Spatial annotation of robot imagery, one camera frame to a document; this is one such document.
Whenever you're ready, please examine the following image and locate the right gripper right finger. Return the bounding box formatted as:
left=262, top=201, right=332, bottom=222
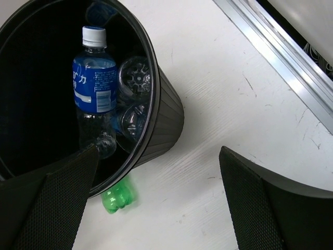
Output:
left=219, top=146, right=332, bottom=249

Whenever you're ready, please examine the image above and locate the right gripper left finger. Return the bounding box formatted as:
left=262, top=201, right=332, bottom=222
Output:
left=1, top=145, right=99, bottom=249

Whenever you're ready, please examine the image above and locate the small blue label bottle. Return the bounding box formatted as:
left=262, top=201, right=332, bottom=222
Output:
left=111, top=103, right=147, bottom=153

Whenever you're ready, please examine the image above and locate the blue label clear bottle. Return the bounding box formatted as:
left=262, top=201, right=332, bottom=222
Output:
left=72, top=26, right=118, bottom=159

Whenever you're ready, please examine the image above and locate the clear plastic bottle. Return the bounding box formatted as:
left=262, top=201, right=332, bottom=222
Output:
left=118, top=56, right=151, bottom=101

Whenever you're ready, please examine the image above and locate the black plastic waste bin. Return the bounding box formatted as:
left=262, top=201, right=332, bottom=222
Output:
left=1, top=1, right=184, bottom=197

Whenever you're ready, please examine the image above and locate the green plastic bottle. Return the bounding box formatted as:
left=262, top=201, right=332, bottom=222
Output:
left=100, top=174, right=138, bottom=214

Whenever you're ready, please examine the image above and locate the aluminium frame rail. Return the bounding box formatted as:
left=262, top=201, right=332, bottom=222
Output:
left=215, top=1, right=332, bottom=132

